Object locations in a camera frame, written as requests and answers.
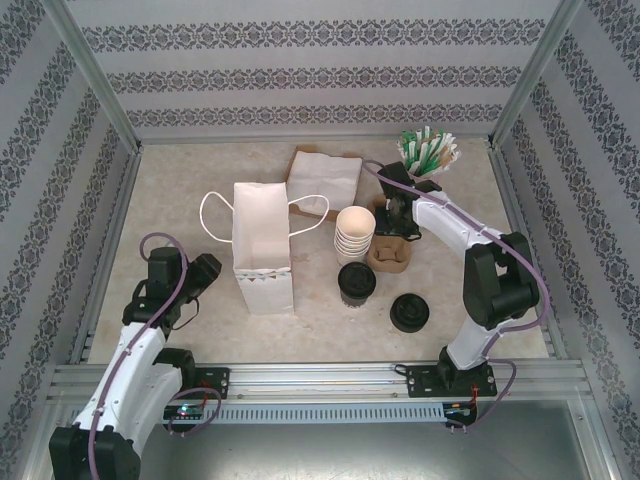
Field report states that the stack of brown cup carriers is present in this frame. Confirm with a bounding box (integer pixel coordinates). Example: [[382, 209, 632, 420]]
[[367, 197, 414, 275]]

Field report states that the white paper carrier bag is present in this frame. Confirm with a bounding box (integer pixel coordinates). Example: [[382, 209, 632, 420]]
[[199, 182, 331, 315]]

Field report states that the aluminium mounting rail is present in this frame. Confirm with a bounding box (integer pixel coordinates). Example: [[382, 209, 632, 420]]
[[49, 362, 591, 401]]

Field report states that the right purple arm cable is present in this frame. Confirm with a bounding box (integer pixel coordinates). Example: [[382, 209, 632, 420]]
[[363, 159, 551, 434]]

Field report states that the grey slotted cable duct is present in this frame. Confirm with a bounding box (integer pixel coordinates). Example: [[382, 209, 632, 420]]
[[67, 403, 447, 424]]

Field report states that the back aluminium frame rail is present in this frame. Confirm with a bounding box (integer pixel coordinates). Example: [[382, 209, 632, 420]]
[[138, 132, 494, 147]]

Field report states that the left small circuit board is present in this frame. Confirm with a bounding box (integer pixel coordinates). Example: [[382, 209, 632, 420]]
[[163, 404, 207, 419]]

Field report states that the paper coffee cup black lid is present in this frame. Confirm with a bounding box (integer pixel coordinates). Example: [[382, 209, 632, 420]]
[[337, 261, 377, 309]]

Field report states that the left aluminium side rail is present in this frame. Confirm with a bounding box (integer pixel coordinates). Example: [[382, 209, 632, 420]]
[[68, 144, 145, 365]]

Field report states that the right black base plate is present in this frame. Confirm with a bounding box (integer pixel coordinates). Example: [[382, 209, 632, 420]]
[[407, 363, 499, 399]]

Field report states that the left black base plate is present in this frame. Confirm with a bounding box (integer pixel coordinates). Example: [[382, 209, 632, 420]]
[[169, 367, 231, 401]]

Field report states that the aluminium side rail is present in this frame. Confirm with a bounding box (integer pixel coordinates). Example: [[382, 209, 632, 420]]
[[487, 139, 570, 360], [68, 144, 145, 365]]

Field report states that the right aluminium frame post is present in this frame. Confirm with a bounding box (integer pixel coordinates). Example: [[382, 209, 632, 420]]
[[491, 0, 584, 147]]

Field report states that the white napkin stack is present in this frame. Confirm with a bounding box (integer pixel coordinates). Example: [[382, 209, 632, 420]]
[[288, 151, 362, 209]]

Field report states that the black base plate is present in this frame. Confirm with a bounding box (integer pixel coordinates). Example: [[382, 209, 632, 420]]
[[169, 367, 231, 401], [407, 363, 499, 399]]

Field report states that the left aluminium frame post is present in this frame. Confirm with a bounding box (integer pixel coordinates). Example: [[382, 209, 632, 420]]
[[42, 0, 142, 151]]

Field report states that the stack of paper cups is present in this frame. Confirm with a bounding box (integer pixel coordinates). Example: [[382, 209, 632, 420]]
[[333, 206, 376, 266]]

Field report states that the aluminium frame post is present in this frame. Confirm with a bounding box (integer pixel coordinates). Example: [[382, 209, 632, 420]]
[[491, 0, 584, 147], [42, 0, 142, 151]]

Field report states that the stack of black cup lids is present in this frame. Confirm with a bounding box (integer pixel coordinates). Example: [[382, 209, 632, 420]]
[[389, 292, 431, 334]]

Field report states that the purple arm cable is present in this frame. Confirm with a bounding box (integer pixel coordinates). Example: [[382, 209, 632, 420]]
[[87, 232, 222, 480], [363, 159, 551, 434]]

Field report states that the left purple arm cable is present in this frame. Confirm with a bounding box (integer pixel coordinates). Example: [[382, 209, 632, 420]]
[[87, 232, 222, 480]]

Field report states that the right aluminium side rail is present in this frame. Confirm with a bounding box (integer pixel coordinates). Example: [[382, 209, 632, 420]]
[[487, 139, 570, 360]]

